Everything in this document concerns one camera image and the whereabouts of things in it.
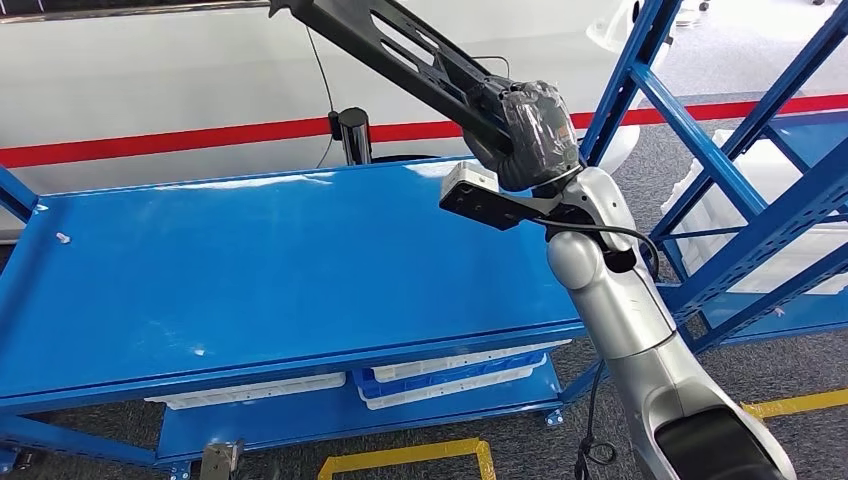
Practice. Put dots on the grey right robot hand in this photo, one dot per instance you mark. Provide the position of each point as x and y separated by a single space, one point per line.
543 139

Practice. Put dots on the long black plastic car part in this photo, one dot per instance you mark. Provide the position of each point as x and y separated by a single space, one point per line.
344 40

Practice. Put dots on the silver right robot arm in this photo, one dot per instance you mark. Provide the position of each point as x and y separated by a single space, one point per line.
623 311

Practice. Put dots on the blue metal shelf rack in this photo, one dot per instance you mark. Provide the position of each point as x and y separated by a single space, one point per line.
748 318
265 265

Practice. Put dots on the stacked white plastic crates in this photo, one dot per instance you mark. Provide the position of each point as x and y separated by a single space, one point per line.
788 179

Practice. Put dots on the yellow tape floor square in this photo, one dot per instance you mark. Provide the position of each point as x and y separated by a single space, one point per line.
397 456
795 403

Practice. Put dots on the white car with red stripe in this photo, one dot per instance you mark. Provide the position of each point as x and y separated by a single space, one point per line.
166 66

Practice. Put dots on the small white plastic piece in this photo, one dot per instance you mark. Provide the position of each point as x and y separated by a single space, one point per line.
63 238

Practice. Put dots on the black castor wheel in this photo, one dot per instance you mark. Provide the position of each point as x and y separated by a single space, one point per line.
28 460

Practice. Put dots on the black cylinder post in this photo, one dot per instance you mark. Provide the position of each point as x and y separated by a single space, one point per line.
354 139

